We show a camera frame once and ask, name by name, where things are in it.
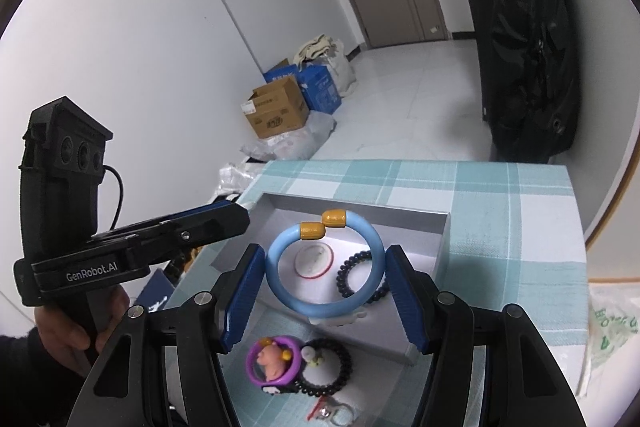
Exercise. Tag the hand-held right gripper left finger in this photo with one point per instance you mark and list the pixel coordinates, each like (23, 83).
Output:
(242, 302)

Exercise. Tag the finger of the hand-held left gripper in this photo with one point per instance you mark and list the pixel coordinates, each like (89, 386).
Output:
(200, 213)
(200, 232)

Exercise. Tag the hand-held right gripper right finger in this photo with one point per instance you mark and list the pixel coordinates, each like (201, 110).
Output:
(402, 302)

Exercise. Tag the blue bangle with gold caps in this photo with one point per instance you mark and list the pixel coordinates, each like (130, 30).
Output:
(325, 309)

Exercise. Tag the grey jewelry box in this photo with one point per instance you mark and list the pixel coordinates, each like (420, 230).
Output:
(300, 207)

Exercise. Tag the person's left forearm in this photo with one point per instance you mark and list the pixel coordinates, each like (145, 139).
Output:
(35, 382)

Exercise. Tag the person's left hand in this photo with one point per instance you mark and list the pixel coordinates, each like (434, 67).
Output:
(60, 327)

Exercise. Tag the clear plastic package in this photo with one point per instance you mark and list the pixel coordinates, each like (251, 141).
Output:
(235, 179)

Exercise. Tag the dark blue shoe box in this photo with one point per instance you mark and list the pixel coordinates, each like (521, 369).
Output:
(155, 292)

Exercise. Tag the white round disc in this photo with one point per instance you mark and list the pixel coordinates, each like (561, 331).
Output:
(312, 262)

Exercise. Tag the grey plastic parcel bags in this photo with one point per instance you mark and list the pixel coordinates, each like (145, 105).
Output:
(295, 142)

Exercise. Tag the brown cardboard box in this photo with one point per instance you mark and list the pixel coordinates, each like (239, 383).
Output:
(280, 112)

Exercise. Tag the teal checkered tablecloth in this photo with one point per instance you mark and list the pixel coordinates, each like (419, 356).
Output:
(500, 217)

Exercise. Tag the blue cardboard box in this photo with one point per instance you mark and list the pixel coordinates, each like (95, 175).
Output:
(320, 89)

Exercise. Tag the beige cloth bag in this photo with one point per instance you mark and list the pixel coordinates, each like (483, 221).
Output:
(312, 49)

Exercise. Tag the green print plastic bag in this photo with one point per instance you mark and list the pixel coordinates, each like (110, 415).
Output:
(610, 332)

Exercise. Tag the black backpack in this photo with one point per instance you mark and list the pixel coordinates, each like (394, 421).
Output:
(525, 57)

